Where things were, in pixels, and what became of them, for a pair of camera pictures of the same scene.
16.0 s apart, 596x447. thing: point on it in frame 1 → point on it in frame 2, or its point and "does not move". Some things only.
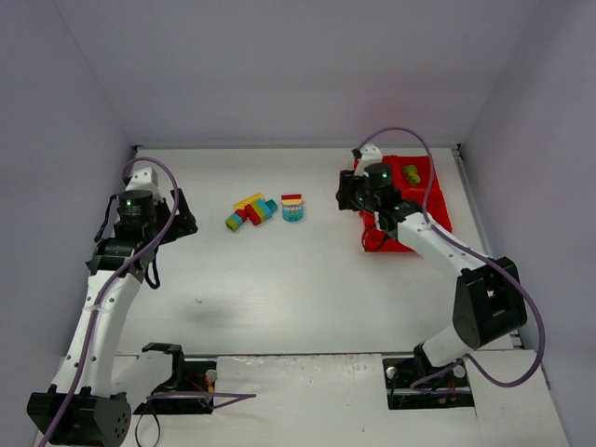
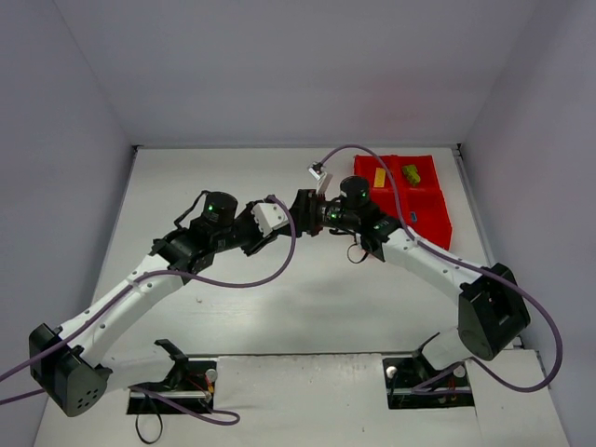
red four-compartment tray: (412, 182) does not move
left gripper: (179, 216) → (254, 228)
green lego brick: (411, 172) does not move
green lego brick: (412, 173) does not move
